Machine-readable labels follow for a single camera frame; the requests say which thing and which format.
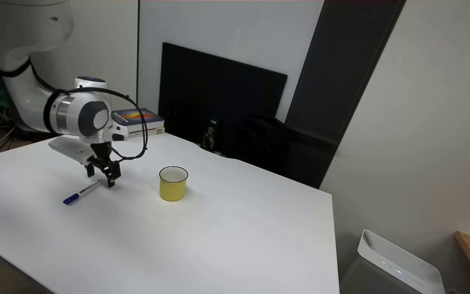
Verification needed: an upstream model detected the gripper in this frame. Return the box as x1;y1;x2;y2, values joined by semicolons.
86;141;122;189

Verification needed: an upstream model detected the blue capped white marker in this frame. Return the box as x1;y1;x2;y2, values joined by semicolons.
62;180;102;206

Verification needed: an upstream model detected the yellow enamel mug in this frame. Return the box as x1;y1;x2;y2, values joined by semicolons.
159;165;189;202

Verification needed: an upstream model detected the white book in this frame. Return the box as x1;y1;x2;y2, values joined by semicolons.
126;126;166;138

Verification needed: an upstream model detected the book with orange blue cover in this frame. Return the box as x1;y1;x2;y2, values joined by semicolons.
111;107;165;133

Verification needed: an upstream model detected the black flat board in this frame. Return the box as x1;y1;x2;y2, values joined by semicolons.
158;42;288;160

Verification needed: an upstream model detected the black perforated panel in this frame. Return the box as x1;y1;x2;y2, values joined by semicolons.
283;0;407;190

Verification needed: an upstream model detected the white air purifier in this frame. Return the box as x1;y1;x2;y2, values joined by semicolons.
339;229;447;294

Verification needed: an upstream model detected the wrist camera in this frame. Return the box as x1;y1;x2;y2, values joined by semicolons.
48;136;97;166

